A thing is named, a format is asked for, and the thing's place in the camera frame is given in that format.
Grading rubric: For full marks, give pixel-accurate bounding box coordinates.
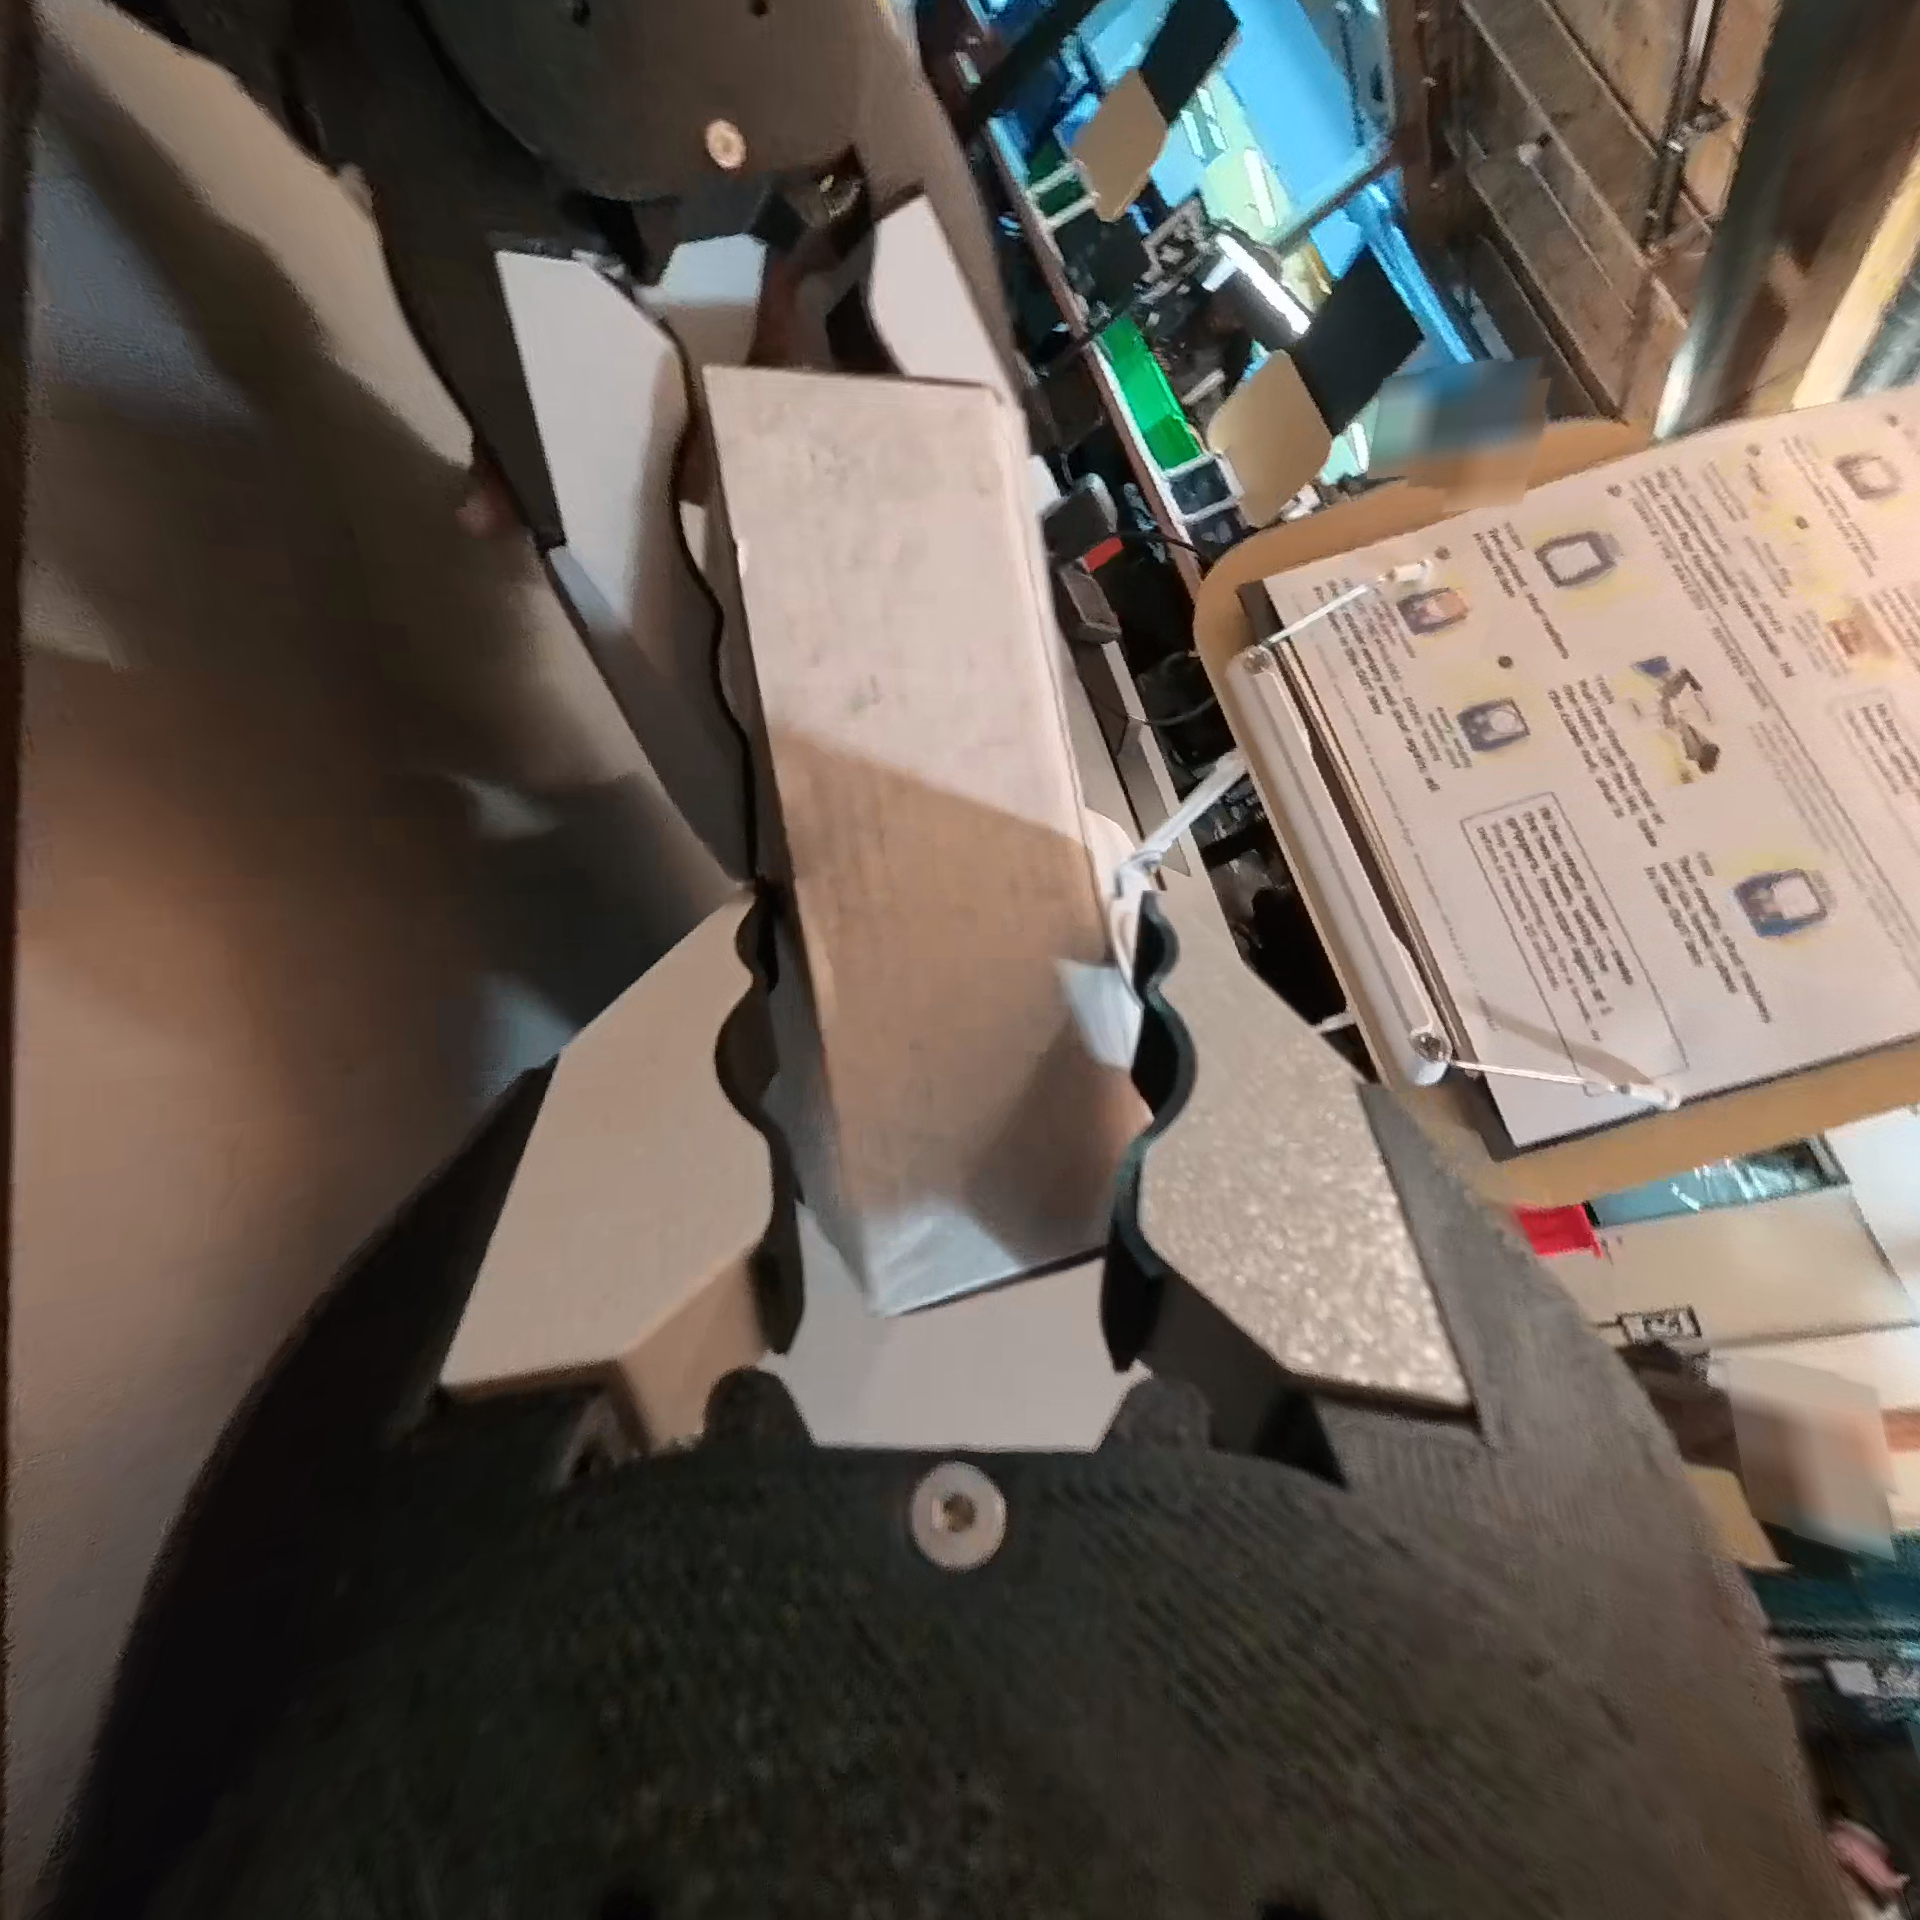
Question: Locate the grey desk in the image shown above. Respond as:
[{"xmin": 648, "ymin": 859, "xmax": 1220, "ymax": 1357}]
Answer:
[{"xmin": 0, "ymin": 0, "xmax": 1150, "ymax": 1920}]

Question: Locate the printed instruction sheet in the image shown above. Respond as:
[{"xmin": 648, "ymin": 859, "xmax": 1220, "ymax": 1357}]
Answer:
[{"xmin": 1260, "ymin": 387, "xmax": 1920, "ymax": 1149}]

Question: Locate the white cardboard mailer box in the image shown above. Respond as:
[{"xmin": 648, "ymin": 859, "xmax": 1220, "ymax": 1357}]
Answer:
[{"xmin": 696, "ymin": 364, "xmax": 1156, "ymax": 1320}]

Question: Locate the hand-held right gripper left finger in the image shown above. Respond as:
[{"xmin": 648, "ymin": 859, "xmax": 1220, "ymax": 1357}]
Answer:
[{"xmin": 438, "ymin": 897, "xmax": 811, "ymax": 1397}]

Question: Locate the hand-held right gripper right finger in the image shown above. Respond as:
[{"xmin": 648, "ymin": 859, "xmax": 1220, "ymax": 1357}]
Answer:
[{"xmin": 1102, "ymin": 891, "xmax": 1475, "ymax": 1413}]

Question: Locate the silver ventilation duct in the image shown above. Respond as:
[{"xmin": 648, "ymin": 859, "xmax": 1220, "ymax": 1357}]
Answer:
[{"xmin": 1651, "ymin": 0, "xmax": 1920, "ymax": 442}]

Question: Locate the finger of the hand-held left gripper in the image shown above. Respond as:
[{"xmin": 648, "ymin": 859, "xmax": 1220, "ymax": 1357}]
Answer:
[
  {"xmin": 492, "ymin": 248, "xmax": 759, "ymax": 888},
  {"xmin": 861, "ymin": 193, "xmax": 1029, "ymax": 401}
]

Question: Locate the white document stand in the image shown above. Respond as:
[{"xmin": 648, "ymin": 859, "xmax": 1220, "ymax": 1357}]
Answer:
[{"xmin": 1111, "ymin": 397, "xmax": 1920, "ymax": 1210}]

